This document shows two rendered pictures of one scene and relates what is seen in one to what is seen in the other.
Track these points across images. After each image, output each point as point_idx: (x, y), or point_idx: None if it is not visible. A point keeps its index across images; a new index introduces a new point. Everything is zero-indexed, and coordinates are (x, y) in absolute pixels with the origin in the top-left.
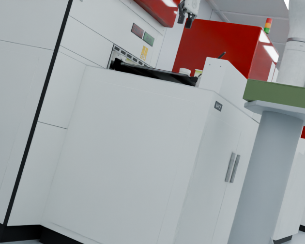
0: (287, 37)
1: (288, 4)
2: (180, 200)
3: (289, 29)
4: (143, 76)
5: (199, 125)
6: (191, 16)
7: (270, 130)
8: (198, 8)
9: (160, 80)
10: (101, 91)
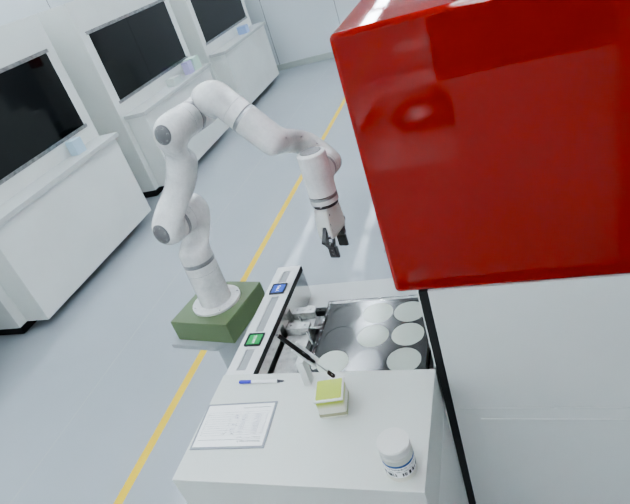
0: (212, 251)
1: (210, 216)
2: None
3: (209, 243)
4: (371, 280)
5: None
6: (328, 240)
7: None
8: (317, 229)
9: (350, 282)
10: None
